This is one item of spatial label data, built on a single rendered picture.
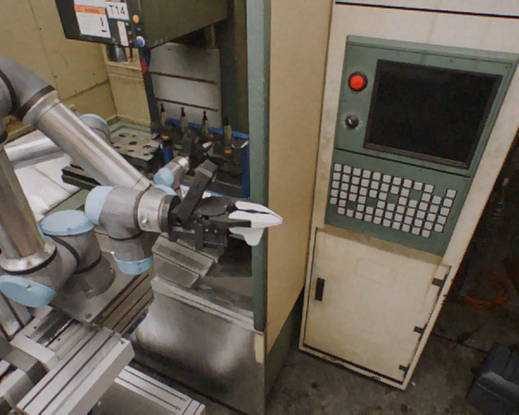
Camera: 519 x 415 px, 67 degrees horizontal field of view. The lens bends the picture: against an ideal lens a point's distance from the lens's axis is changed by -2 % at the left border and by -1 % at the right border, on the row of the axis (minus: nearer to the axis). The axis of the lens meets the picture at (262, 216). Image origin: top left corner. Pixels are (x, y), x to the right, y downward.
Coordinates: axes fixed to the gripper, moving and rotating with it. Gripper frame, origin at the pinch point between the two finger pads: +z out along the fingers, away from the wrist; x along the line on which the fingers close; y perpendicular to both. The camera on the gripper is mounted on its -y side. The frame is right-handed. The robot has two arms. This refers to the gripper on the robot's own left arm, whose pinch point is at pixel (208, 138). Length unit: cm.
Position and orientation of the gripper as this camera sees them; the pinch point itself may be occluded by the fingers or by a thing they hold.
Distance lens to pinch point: 181.2
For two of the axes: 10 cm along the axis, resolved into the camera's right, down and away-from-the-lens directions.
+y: -0.1, 7.8, 6.3
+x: 9.0, 2.8, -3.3
